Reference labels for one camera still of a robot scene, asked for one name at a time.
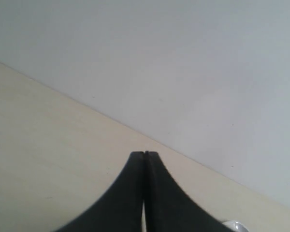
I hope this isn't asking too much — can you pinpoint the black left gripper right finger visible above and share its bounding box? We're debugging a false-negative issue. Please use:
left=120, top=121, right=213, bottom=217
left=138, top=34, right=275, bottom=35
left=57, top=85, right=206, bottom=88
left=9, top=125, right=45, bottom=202
left=144, top=151, right=231, bottom=232

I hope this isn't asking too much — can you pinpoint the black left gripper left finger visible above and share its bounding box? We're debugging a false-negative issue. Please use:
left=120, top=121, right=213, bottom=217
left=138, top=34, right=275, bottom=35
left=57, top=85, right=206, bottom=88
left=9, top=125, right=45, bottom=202
left=57, top=151, right=145, bottom=232

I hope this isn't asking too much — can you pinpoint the white plastic tray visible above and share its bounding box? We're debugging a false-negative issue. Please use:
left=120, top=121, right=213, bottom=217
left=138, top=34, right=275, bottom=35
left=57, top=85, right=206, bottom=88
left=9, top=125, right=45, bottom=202
left=222, top=220, right=249, bottom=232

